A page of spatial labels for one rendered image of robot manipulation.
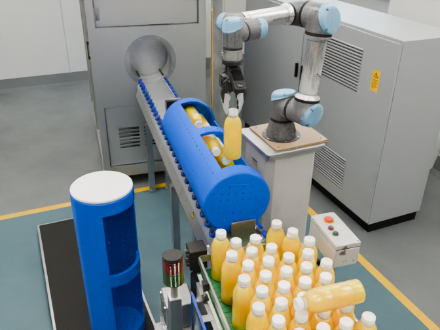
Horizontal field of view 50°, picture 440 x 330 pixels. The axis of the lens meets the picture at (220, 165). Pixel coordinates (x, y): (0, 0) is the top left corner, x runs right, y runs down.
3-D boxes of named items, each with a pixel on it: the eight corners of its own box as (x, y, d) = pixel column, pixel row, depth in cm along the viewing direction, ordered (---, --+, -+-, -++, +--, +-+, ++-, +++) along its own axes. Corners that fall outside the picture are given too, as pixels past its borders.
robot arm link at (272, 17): (298, -5, 214) (214, 7, 186) (317, -1, 206) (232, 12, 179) (296, 21, 219) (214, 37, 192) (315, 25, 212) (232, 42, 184)
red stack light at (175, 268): (181, 258, 143) (181, 249, 142) (186, 272, 138) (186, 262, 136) (160, 262, 142) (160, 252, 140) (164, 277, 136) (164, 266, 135)
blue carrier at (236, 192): (209, 143, 277) (214, 97, 264) (264, 229, 204) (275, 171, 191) (160, 145, 268) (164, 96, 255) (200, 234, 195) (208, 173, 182)
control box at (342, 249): (330, 232, 192) (334, 211, 187) (357, 263, 175) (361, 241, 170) (308, 236, 189) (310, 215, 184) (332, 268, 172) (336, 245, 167)
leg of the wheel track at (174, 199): (180, 259, 329) (177, 181, 299) (182, 264, 324) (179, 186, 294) (171, 261, 327) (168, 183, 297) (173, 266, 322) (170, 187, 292)
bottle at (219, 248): (233, 277, 182) (234, 237, 173) (217, 284, 178) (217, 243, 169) (222, 267, 187) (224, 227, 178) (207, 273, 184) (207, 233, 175)
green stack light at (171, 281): (181, 272, 146) (181, 259, 144) (186, 285, 140) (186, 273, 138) (161, 275, 144) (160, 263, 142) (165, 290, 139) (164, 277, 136)
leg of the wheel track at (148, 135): (155, 188, 411) (150, 122, 381) (156, 192, 406) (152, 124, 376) (148, 189, 410) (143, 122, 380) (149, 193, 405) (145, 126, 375)
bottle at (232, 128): (241, 160, 193) (242, 117, 183) (223, 160, 193) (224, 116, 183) (240, 152, 199) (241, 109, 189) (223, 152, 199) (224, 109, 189)
